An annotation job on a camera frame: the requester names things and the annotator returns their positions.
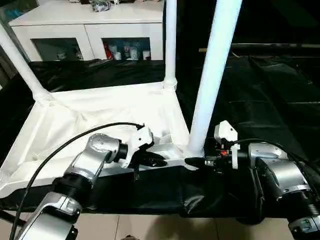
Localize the white plastic table top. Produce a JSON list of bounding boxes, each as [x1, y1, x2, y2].
[[0, 81, 206, 200]]

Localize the black mat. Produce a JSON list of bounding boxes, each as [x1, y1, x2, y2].
[[0, 56, 320, 225]]

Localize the dark metal bar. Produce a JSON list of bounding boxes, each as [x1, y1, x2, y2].
[[231, 42, 320, 51]]

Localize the black speaker with gold label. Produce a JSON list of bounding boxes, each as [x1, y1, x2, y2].
[[176, 0, 233, 63]]

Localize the white sideboard cabinet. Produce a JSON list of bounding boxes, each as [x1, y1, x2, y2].
[[8, 0, 165, 62]]

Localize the black white patterned bag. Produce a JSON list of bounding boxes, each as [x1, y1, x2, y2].
[[90, 0, 112, 13]]

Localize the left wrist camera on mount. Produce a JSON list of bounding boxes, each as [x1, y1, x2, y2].
[[121, 124, 155, 169]]

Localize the black left camera cable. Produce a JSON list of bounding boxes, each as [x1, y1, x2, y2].
[[8, 122, 146, 240]]

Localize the black table frame leg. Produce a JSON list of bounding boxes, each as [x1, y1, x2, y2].
[[0, 209, 27, 227]]

